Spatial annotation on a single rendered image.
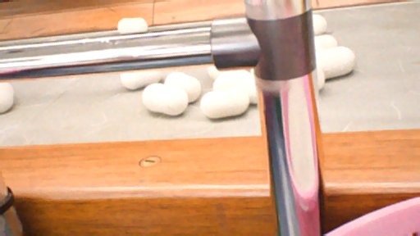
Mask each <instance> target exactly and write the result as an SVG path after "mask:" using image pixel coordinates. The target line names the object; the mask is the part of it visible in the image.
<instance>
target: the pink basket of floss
mask: <svg viewBox="0 0 420 236"><path fill-rule="evenodd" d="M413 233H416V235H417V236H420V197H418V198H413V199H410V200H408V201H404V202H401V203H397V204H395V205H392V206H387V207H386V208H383V209H380V210H378V211H374V212H372V213H370V214H369V215H365V216H363V217H360V218H358V219H357V220H353V221H352V222H349V223H347V224H346V225H342V226H341V227H339V228H338V229H335V230H334V231H331V232H330V233H329V234H325V235H324V236H413Z"/></svg>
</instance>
